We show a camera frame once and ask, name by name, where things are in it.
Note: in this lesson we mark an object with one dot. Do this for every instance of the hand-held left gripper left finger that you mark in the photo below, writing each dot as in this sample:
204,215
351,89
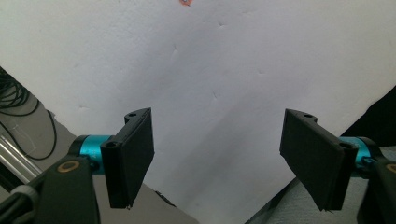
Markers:
127,161

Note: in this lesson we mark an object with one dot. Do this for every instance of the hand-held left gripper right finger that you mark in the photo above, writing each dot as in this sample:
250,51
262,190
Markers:
320,161

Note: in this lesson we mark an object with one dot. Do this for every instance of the metal stand tube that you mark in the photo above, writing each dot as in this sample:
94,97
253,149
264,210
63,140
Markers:
15,158

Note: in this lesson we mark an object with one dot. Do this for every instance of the small orange object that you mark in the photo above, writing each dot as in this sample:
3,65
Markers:
185,2

